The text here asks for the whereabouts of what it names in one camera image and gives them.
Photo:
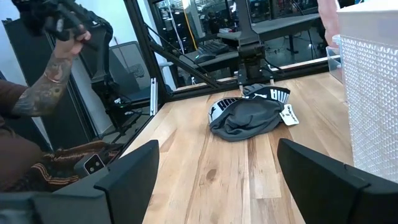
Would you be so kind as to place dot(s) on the white perforated laundry basket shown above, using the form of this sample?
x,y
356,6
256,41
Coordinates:
x,y
373,93

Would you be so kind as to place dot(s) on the medium clear plastic bin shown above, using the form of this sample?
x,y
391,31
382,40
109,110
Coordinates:
x,y
334,62

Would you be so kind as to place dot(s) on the grey mesh office chair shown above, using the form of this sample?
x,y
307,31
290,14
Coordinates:
x,y
130,65

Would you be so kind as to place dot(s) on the pink cloth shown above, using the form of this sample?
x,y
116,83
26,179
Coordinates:
x,y
329,21

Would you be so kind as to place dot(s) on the dark desk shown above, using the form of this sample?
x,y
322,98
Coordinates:
x,y
217,63

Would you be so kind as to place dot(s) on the silver aluminium bracket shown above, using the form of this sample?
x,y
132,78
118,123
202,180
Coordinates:
x,y
153,96

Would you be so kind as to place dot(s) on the white paper tag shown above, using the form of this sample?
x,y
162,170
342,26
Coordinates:
x,y
289,115

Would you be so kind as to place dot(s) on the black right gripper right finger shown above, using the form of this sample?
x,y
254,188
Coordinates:
x,y
326,193

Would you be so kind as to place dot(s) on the dark grey Puma underwear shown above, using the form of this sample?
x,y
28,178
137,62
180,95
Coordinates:
x,y
248,121

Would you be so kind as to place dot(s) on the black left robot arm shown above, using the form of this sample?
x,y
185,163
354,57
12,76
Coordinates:
x,y
252,59

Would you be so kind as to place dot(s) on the grey desk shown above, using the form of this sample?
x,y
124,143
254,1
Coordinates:
x,y
280,25

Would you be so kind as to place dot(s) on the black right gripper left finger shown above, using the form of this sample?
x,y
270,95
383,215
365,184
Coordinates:
x,y
124,193

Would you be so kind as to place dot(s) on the black keyboard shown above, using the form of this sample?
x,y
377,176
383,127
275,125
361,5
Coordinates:
x,y
214,48

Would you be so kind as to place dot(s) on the black upright panel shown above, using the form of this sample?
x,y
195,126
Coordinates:
x,y
84,102

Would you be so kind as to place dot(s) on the person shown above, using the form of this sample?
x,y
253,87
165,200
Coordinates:
x,y
18,155

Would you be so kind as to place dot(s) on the person's forearm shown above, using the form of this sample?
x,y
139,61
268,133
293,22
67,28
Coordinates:
x,y
40,93

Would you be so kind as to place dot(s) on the grey device white face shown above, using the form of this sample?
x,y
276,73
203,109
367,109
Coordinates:
x,y
91,165

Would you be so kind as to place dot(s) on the black computer mouse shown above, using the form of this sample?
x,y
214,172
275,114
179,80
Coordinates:
x,y
203,58

